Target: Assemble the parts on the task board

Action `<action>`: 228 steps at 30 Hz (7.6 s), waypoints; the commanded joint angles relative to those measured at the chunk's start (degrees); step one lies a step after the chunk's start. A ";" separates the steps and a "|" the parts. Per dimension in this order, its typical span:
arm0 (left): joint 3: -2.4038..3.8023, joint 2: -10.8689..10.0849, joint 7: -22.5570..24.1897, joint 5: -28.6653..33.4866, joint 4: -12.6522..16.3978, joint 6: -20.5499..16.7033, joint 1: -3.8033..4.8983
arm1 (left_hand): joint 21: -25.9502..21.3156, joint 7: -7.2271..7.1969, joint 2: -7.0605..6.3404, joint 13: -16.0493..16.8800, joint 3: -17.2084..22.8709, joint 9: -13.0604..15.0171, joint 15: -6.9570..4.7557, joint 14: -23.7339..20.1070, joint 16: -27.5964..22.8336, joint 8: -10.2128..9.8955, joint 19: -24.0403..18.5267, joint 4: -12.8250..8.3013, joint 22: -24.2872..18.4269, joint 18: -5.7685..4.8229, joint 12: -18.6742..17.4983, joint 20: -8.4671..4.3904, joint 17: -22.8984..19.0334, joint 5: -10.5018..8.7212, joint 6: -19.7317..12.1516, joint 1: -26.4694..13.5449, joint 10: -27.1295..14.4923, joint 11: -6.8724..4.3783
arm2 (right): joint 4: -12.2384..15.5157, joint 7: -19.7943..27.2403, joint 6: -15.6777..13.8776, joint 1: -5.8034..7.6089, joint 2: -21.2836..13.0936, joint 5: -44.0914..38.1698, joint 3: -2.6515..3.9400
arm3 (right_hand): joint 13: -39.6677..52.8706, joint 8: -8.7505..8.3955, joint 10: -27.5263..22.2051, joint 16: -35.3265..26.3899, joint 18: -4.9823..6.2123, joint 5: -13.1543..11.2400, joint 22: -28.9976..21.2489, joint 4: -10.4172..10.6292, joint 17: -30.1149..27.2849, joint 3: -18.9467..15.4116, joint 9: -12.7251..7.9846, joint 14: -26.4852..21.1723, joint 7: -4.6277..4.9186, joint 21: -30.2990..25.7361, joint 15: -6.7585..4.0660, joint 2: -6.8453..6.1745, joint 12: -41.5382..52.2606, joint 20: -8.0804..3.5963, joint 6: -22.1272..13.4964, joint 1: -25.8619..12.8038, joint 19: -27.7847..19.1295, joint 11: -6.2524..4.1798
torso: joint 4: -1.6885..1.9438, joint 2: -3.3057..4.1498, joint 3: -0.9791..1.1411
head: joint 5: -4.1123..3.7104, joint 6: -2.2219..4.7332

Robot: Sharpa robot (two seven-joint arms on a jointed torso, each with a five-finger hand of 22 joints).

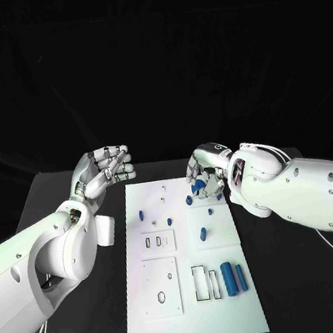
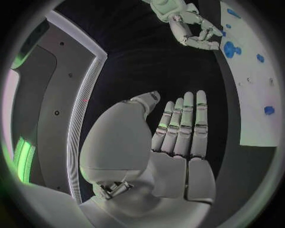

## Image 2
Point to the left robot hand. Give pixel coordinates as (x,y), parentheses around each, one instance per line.
(124,142)

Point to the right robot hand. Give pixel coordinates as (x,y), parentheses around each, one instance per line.
(180,32)

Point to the blue plug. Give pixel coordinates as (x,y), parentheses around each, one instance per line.
(223,33)

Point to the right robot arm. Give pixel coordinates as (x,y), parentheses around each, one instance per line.
(167,8)

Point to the white task board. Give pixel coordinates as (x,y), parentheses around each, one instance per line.
(251,85)

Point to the small blue peg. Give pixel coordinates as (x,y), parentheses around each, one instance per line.
(228,26)

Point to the blue gear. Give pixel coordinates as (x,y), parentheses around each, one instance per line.
(230,49)

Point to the blue long cylinder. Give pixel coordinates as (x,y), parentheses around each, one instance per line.
(233,13)

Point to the blue short cylinder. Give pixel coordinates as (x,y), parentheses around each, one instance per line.
(260,58)

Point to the blue block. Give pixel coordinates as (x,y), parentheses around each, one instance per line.
(269,110)

